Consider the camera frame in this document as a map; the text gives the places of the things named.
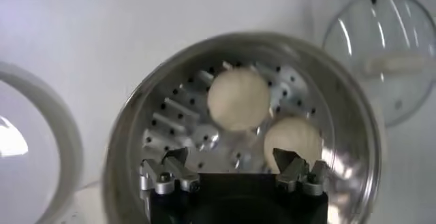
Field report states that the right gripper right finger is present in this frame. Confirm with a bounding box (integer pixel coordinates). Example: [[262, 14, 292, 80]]
[[271, 146, 330, 197]]

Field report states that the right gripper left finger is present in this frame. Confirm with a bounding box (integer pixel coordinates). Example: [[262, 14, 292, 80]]
[[138, 146, 201, 195]]

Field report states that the white steamed baozi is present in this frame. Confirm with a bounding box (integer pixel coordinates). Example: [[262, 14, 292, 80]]
[[264, 116, 324, 174], [206, 67, 272, 133]]

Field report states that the round glass pot lid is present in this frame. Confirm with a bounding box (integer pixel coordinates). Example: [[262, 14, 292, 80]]
[[322, 0, 436, 127]]

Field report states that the perforated steel steamer basket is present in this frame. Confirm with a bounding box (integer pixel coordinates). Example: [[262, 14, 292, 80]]
[[102, 31, 382, 224]]

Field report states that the white round plate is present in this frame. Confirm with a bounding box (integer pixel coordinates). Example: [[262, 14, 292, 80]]
[[0, 61, 84, 224]]

